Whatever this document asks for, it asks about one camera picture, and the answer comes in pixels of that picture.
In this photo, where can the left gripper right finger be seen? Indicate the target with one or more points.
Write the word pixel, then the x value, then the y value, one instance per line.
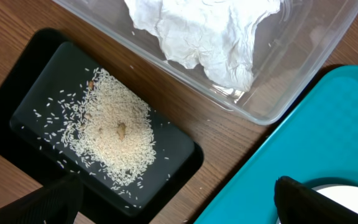
pixel 296 203

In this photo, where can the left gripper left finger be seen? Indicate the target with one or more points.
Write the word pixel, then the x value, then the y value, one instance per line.
pixel 58 202

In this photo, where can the large white plate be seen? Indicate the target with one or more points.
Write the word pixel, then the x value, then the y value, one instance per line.
pixel 345 195

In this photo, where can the white napkin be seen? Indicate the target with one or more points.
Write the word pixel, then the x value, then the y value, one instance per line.
pixel 218 35

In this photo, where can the teal serving tray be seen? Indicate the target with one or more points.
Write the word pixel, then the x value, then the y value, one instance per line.
pixel 316 144

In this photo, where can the pile of rice grains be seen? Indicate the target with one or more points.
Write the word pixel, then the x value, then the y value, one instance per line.
pixel 89 123

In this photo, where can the black plastic tray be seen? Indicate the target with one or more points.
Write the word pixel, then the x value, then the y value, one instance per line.
pixel 49 48

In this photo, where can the clear plastic bin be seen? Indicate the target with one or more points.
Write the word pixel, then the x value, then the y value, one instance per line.
pixel 290 47

